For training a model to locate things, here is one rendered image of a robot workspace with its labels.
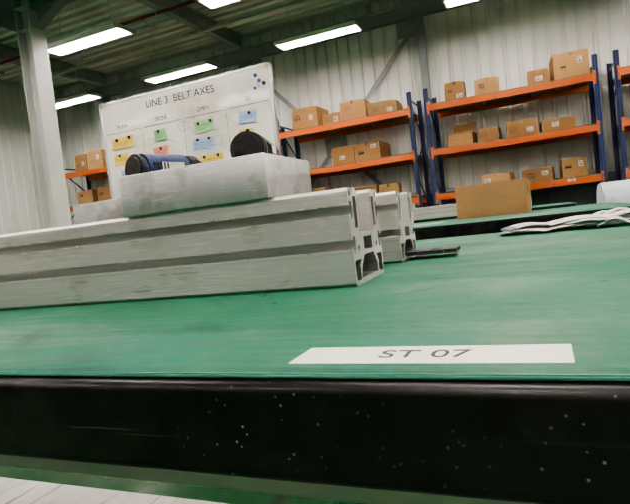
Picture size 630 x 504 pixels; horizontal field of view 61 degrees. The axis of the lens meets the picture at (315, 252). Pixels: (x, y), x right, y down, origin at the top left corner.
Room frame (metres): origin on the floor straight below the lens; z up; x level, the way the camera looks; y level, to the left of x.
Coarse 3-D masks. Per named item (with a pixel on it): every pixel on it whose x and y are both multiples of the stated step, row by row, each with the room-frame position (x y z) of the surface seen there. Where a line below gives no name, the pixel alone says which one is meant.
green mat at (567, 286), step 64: (448, 256) 0.65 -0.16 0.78; (512, 256) 0.56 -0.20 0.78; (576, 256) 0.50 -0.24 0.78; (0, 320) 0.51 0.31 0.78; (64, 320) 0.46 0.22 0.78; (128, 320) 0.41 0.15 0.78; (192, 320) 0.38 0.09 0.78; (256, 320) 0.35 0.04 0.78; (320, 320) 0.32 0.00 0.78; (384, 320) 0.30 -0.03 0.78; (448, 320) 0.28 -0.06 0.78; (512, 320) 0.26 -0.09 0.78; (576, 320) 0.24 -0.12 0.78
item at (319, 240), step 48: (336, 192) 0.46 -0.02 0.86; (0, 240) 0.60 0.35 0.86; (48, 240) 0.58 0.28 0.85; (96, 240) 0.57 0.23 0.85; (144, 240) 0.53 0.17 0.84; (192, 240) 0.51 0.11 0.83; (240, 240) 0.50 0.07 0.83; (288, 240) 0.48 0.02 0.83; (336, 240) 0.46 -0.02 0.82; (0, 288) 0.61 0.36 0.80; (48, 288) 0.58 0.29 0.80; (96, 288) 0.56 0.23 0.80; (144, 288) 0.54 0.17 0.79; (192, 288) 0.52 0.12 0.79; (240, 288) 0.50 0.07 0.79; (288, 288) 0.48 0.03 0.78
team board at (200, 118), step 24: (240, 72) 3.77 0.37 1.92; (264, 72) 3.70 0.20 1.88; (144, 96) 4.10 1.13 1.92; (168, 96) 4.01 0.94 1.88; (192, 96) 3.93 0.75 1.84; (216, 96) 3.85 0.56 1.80; (240, 96) 3.78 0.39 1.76; (264, 96) 3.70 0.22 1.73; (120, 120) 4.20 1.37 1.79; (144, 120) 4.11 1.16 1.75; (168, 120) 4.02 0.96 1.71; (192, 120) 3.94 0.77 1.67; (216, 120) 3.86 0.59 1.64; (240, 120) 3.78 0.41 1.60; (264, 120) 3.71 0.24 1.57; (120, 144) 4.21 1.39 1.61; (144, 144) 4.12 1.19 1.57; (168, 144) 4.03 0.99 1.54; (192, 144) 3.95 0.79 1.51; (216, 144) 3.87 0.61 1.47; (120, 168) 4.22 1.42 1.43; (120, 192) 4.23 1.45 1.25
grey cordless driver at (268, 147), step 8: (240, 136) 0.87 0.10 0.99; (248, 136) 0.87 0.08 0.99; (256, 136) 0.87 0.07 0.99; (232, 144) 0.88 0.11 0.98; (240, 144) 0.87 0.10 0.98; (248, 144) 0.87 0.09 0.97; (256, 144) 0.87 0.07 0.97; (264, 144) 0.88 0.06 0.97; (272, 144) 0.95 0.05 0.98; (232, 152) 0.88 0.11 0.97; (240, 152) 0.87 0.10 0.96; (248, 152) 0.87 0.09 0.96; (256, 152) 0.87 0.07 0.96; (264, 152) 0.87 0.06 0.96; (272, 152) 0.92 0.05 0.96
